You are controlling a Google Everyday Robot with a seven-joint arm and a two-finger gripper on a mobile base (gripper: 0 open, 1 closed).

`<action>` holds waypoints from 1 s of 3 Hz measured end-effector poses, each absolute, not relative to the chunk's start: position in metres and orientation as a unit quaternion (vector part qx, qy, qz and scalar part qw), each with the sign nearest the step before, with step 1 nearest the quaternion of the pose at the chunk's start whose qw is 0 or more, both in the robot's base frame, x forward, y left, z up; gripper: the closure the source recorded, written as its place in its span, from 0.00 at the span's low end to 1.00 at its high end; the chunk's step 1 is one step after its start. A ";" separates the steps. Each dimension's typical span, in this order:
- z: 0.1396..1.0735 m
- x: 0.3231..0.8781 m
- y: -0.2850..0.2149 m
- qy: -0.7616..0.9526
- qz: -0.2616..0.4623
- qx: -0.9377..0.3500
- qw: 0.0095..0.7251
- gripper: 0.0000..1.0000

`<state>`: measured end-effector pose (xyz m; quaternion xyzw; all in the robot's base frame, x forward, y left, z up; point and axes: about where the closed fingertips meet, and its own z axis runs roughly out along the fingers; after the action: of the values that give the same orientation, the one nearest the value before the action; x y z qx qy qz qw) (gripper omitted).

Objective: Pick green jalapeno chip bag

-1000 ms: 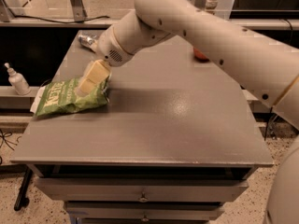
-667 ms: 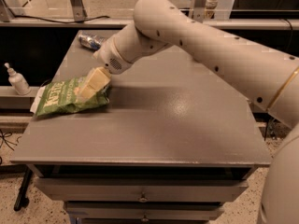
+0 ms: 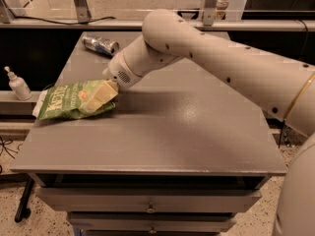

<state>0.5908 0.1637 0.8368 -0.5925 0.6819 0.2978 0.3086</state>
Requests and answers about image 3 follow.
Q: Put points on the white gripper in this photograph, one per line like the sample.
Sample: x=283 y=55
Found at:
x=117 y=73

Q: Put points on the green jalapeno chip bag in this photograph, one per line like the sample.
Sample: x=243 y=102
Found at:
x=63 y=102

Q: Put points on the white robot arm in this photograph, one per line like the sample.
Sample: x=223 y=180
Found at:
x=283 y=87

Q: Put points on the crushed silver soda can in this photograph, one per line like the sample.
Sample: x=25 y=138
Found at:
x=100 y=44

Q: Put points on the white pump bottle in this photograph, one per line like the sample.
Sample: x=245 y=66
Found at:
x=18 y=85

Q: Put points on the grey drawer cabinet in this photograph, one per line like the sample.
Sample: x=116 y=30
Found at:
x=179 y=128

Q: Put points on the top grey drawer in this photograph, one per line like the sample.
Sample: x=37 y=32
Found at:
x=148 y=200

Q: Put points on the grey drawer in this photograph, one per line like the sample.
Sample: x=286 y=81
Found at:
x=148 y=200
x=151 y=223

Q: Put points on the black table leg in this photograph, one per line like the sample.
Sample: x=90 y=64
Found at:
x=23 y=212

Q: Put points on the metal frame post left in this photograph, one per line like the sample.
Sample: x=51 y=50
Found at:
x=83 y=12

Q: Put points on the metal frame post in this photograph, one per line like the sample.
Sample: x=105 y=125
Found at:
x=209 y=12
x=83 y=12

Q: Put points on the metal frame post right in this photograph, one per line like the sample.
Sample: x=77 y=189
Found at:
x=209 y=12

